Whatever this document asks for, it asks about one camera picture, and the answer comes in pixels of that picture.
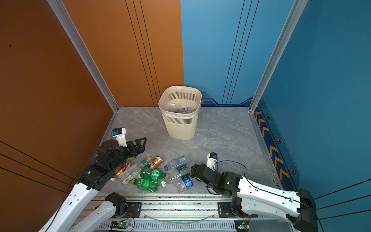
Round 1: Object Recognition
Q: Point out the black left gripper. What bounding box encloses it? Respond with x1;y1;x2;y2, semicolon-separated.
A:
110;136;146;174

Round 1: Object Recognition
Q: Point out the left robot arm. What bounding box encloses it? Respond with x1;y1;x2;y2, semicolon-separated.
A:
40;137;147;232

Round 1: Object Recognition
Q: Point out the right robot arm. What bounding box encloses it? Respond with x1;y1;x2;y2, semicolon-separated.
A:
190;164;318;232

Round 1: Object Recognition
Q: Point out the cream slatted waste bin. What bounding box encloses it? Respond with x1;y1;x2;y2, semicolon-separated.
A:
158;86;202;140

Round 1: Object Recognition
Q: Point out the dark green label bottle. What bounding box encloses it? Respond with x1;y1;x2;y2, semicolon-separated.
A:
169;166;190;182

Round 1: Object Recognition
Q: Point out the pale blue label bottle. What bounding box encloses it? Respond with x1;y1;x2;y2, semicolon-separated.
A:
164;156;188;172

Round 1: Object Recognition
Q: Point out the brown label bottle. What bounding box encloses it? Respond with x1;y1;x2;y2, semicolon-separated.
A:
141;156;164;169

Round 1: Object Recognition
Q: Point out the green soda bottle upper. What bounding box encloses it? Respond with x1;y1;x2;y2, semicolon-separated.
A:
139;167;169;181

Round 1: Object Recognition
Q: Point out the green soda bottle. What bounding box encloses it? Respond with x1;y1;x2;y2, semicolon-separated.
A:
131;178;159;192
139;167;169;181

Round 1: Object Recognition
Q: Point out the clear flattened bottle white label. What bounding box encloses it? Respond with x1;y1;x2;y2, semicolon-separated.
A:
119;164;143;185

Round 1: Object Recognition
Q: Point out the green soda bottle lower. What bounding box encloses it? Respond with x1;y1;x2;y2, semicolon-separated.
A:
131;178;159;192

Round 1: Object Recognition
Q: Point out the right circuit board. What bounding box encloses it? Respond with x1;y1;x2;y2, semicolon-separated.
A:
234;220;250;232

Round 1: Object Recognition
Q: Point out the circuit board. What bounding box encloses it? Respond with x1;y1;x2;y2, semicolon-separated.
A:
110;221;130;231
234;220;250;232

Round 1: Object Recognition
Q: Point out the left circuit board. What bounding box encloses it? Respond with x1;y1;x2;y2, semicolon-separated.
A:
110;221;130;231

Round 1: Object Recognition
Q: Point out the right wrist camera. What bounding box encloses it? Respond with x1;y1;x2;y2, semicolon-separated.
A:
206;152;218;171

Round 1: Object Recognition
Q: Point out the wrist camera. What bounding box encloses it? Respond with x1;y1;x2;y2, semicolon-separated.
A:
206;152;218;171
111;128;127;147

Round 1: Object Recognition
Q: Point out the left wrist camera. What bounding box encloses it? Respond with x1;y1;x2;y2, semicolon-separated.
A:
111;128;127;147

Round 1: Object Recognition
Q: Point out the aluminium rail frame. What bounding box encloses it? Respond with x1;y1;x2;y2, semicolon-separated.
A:
73;194;297;232

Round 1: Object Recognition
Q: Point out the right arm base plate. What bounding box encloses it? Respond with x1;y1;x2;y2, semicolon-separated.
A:
217;202;238;218

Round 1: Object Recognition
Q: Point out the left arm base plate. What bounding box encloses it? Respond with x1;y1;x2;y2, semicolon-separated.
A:
114;202;142;218

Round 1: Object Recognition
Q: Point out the left aluminium corner post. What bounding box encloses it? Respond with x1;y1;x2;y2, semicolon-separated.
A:
47;0;119;113

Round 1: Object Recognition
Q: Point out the aluminium corner post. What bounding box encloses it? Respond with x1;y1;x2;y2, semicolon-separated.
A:
47;0;119;113
249;0;308;113

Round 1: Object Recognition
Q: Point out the right aluminium corner post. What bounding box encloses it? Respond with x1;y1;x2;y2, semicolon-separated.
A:
249;0;308;113

